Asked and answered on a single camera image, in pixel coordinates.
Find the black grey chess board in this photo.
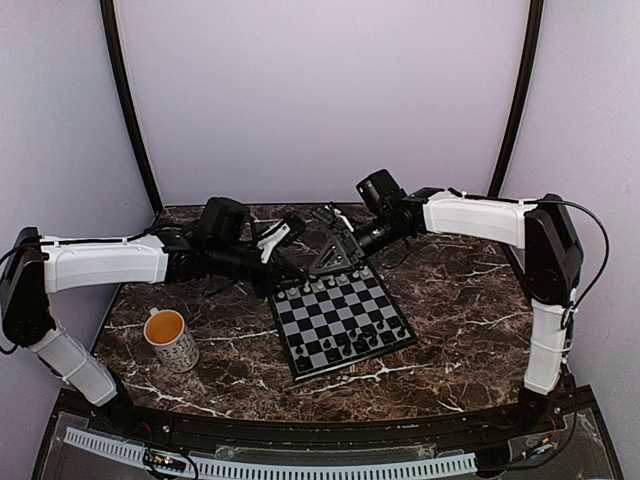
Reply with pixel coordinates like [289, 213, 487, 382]
[269, 265, 417, 383]

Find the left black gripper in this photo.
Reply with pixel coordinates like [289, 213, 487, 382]
[210, 241, 307, 299]

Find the black piece edge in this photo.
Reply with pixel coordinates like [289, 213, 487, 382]
[295, 355, 307, 369]

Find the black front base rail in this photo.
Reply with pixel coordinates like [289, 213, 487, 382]
[54, 384, 596, 456]

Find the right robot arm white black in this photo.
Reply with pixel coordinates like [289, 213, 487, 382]
[310, 169, 586, 395]

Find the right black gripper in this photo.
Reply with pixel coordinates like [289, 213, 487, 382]
[309, 211, 407, 277]

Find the black knight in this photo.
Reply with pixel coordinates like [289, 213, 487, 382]
[380, 331, 395, 345]

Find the right black frame post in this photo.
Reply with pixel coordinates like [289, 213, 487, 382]
[488, 0, 545, 197]

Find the left black frame post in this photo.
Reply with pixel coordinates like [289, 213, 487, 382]
[99, 0, 164, 214]

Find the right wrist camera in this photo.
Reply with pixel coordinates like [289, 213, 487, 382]
[312, 204, 354, 232]

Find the patterned mug with yellow interior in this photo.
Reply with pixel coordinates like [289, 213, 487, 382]
[143, 308, 200, 373]

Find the white slotted cable duct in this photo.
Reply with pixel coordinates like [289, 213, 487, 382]
[63, 427, 477, 479]

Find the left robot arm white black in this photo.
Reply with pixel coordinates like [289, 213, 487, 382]
[1, 197, 305, 436]

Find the black frame post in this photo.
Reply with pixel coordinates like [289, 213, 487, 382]
[488, 0, 545, 197]
[99, 0, 164, 214]

